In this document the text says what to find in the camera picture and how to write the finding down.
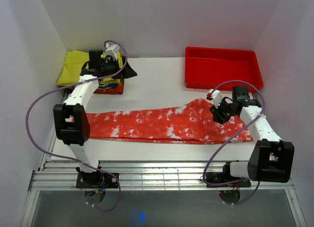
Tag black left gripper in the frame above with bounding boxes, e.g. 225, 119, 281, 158
102, 57, 138, 80

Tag red white tie-dye trousers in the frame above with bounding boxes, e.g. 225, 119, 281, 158
87, 98, 245, 145

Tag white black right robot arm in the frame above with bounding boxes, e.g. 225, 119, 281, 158
206, 85, 294, 186

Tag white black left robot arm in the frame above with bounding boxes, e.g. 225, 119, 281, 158
53, 44, 137, 188

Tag folded orange patterned trousers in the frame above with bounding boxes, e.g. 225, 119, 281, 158
94, 54, 125, 95

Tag folded yellow trousers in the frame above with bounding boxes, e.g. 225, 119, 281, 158
57, 50, 124, 91

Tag red plastic tray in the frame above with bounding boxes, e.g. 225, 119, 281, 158
184, 47, 263, 90

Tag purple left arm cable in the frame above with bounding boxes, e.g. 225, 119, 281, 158
25, 40, 128, 212

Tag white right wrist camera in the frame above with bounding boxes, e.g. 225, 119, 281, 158
207, 89, 223, 108

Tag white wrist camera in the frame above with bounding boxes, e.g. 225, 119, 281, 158
105, 43, 120, 61
207, 89, 223, 108

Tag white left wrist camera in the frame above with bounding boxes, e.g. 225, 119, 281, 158
105, 43, 120, 61

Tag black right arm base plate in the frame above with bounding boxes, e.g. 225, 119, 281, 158
200, 172, 251, 188

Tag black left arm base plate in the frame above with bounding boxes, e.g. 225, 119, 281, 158
76, 172, 119, 189

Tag aluminium table edge rail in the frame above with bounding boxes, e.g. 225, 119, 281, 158
28, 160, 295, 191

